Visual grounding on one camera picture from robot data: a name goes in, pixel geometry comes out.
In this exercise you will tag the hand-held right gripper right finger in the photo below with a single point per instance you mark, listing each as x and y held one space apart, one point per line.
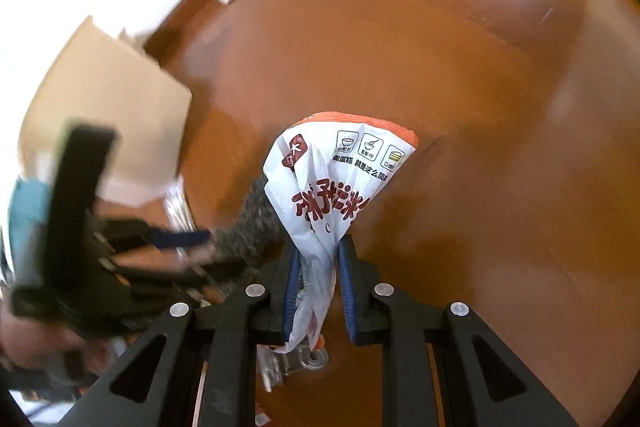
347 292

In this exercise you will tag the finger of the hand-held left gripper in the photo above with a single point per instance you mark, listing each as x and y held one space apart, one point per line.
182 238
200 276

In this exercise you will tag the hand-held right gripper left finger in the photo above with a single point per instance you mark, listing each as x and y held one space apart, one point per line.
291 297

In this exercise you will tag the clear cotton swab pack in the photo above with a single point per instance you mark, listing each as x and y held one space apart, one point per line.
177 207

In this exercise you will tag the white orange-edged plastic bag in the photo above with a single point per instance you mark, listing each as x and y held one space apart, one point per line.
320 177

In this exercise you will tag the cream trash bin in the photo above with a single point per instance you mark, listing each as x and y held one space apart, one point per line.
125 107

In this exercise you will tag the person's left hand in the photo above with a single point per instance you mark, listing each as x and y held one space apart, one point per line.
40 337

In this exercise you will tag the silver metal object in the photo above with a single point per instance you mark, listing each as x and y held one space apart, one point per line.
310 359

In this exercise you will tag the dark grey fuzzy scrap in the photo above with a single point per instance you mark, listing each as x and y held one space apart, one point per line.
250 227

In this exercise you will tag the teal plastic storage box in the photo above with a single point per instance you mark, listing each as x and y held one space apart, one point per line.
30 202

